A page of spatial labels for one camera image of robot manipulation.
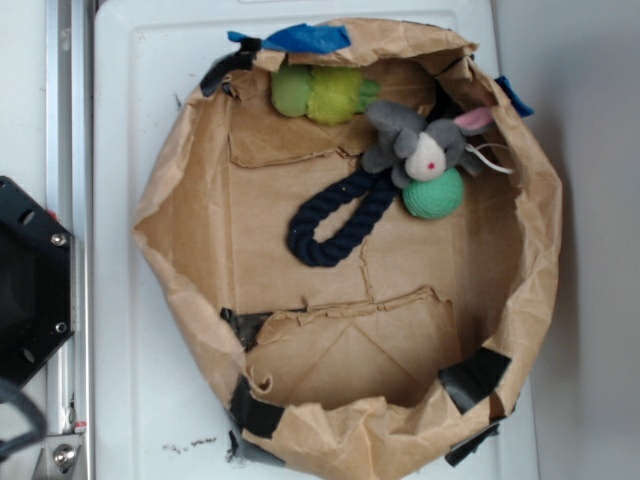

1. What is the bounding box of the aluminium frame rail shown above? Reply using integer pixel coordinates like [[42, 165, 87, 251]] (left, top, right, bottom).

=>
[[37, 1, 99, 479]]

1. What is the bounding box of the blue tape piece top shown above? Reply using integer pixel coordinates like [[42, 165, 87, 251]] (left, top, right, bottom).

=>
[[227, 24, 351, 54]]

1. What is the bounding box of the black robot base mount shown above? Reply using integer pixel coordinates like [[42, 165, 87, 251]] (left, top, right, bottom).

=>
[[1, 176, 73, 387]]

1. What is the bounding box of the navy blue rope toy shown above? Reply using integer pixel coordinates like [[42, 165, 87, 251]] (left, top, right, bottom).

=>
[[286, 170, 399, 268]]

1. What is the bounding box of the brown paper bag bin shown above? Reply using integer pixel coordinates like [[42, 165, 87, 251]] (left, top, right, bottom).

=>
[[133, 18, 562, 479]]

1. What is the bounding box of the blue tape piece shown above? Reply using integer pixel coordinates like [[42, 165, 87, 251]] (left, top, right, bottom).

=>
[[495, 75, 535, 118], [227, 24, 351, 54]]

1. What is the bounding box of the green plush animal toy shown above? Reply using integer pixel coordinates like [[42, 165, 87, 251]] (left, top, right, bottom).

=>
[[271, 65, 380, 126]]

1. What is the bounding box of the green textured ball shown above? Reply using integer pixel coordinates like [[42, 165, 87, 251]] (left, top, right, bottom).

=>
[[402, 168, 464, 220]]

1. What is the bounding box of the grey plush mouse toy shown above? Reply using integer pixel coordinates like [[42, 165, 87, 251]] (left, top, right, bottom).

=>
[[361, 100, 513, 189]]

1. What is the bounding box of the blue tape piece right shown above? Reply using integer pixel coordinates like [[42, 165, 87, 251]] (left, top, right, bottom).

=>
[[495, 75, 535, 118]]

